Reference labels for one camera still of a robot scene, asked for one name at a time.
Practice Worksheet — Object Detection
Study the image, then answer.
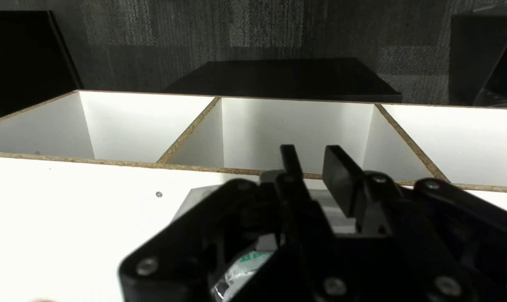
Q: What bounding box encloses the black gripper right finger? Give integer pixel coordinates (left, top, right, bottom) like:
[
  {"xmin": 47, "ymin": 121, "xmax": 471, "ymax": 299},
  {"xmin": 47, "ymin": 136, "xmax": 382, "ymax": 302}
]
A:
[{"xmin": 320, "ymin": 143, "xmax": 391, "ymax": 237}]

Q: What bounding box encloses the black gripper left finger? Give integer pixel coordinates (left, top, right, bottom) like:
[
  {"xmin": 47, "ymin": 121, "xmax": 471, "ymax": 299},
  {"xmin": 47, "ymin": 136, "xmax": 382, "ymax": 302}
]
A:
[{"xmin": 275, "ymin": 143, "xmax": 335, "ymax": 237}]

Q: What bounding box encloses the clear drawer holding small parts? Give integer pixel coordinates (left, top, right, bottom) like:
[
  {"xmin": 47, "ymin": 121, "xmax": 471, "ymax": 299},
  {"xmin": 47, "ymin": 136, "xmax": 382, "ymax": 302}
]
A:
[{"xmin": 174, "ymin": 183, "xmax": 283, "ymax": 302}]

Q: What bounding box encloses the white cubby shelf cabinet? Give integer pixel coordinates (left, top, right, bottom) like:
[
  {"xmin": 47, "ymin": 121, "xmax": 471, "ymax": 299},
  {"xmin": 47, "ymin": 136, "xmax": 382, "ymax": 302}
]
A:
[{"xmin": 0, "ymin": 89, "xmax": 507, "ymax": 302}]

